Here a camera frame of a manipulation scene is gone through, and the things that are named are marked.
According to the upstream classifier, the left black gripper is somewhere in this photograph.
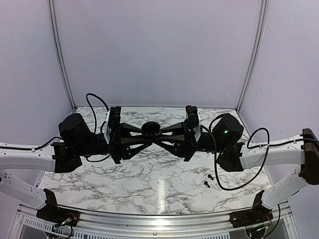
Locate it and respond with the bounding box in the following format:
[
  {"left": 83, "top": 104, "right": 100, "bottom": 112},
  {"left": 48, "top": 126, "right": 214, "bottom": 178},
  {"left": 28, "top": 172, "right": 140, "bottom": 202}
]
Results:
[{"left": 75, "top": 123, "right": 153, "bottom": 165}]

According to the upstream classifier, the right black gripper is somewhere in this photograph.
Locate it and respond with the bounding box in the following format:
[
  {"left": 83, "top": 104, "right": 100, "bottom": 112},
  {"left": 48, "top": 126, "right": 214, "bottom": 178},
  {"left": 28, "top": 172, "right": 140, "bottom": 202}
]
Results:
[{"left": 153, "top": 119, "right": 226, "bottom": 162}]

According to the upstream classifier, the black earbud charging case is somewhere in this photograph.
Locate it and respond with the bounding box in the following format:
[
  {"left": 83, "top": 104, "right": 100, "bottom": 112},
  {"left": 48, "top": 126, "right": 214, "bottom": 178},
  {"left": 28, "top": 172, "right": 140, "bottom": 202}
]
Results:
[{"left": 141, "top": 121, "right": 160, "bottom": 139}]

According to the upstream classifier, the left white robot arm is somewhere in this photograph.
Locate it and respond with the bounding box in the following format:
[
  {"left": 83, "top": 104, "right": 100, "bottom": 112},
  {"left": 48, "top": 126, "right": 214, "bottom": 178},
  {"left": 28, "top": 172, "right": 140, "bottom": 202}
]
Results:
[{"left": 0, "top": 113, "right": 153, "bottom": 222}]

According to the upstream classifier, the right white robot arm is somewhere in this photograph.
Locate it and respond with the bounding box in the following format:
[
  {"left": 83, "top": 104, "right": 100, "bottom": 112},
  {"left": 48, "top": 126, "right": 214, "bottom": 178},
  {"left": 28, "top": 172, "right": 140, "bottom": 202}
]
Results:
[{"left": 154, "top": 113, "right": 319, "bottom": 223}]

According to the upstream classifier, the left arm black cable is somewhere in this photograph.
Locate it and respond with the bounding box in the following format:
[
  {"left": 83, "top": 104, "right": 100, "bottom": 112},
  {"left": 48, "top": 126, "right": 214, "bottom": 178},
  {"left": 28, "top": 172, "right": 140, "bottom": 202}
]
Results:
[{"left": 0, "top": 93, "right": 112, "bottom": 162}]

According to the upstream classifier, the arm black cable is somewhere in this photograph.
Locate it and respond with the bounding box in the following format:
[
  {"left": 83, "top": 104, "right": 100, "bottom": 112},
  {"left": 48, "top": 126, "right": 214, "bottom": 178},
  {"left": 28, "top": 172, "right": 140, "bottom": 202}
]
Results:
[
  {"left": 0, "top": 93, "right": 112, "bottom": 162},
  {"left": 199, "top": 124, "right": 307, "bottom": 191}
]

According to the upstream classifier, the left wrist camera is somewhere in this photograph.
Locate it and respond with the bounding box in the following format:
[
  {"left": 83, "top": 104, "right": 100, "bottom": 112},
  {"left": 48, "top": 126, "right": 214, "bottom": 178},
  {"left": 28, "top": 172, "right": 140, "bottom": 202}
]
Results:
[{"left": 104, "top": 106, "right": 122, "bottom": 144}]

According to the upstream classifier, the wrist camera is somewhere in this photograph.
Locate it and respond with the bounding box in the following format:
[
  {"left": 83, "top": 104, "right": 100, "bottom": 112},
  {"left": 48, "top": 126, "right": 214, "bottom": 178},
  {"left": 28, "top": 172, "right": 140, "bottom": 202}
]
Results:
[
  {"left": 185, "top": 105, "right": 201, "bottom": 143},
  {"left": 104, "top": 106, "right": 122, "bottom": 144}
]

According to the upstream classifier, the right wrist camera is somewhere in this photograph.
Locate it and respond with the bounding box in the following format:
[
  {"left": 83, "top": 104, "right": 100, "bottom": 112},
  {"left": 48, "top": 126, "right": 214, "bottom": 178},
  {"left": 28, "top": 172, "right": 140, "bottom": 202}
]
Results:
[{"left": 185, "top": 105, "right": 201, "bottom": 143}]

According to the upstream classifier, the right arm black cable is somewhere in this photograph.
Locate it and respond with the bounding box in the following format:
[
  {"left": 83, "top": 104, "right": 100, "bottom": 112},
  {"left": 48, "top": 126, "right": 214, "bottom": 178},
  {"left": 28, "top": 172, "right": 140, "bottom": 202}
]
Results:
[{"left": 199, "top": 124, "right": 307, "bottom": 191}]

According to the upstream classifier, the aluminium front frame rail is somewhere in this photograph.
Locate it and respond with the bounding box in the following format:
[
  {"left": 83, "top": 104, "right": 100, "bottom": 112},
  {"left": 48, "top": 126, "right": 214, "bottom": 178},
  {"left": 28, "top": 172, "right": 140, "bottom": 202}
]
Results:
[{"left": 8, "top": 202, "right": 300, "bottom": 239}]

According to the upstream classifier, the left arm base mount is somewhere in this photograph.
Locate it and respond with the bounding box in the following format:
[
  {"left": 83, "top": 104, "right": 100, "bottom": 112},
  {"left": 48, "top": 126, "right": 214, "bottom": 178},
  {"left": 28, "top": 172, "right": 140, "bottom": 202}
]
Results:
[{"left": 36, "top": 189, "right": 80, "bottom": 227}]

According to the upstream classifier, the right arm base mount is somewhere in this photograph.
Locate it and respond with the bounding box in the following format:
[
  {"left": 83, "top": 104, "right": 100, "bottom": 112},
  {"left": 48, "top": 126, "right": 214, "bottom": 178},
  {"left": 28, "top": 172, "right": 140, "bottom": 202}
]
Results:
[{"left": 229, "top": 190, "right": 273, "bottom": 228}]

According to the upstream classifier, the left aluminium corner post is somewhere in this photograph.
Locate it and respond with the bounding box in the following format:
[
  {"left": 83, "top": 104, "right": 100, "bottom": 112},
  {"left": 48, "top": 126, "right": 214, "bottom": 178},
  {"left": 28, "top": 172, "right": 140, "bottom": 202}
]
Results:
[{"left": 47, "top": 0, "right": 76, "bottom": 112}]

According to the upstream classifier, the aluminium corner post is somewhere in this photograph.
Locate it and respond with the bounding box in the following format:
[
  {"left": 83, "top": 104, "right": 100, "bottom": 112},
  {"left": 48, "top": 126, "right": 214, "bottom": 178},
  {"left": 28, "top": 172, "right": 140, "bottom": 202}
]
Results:
[
  {"left": 47, "top": 0, "right": 76, "bottom": 112},
  {"left": 236, "top": 0, "right": 269, "bottom": 113}
]

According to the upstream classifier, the right aluminium corner post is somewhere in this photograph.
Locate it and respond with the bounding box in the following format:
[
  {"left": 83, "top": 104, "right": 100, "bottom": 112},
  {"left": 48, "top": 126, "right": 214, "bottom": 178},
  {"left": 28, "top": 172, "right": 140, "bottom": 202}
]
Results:
[{"left": 236, "top": 0, "right": 269, "bottom": 113}]

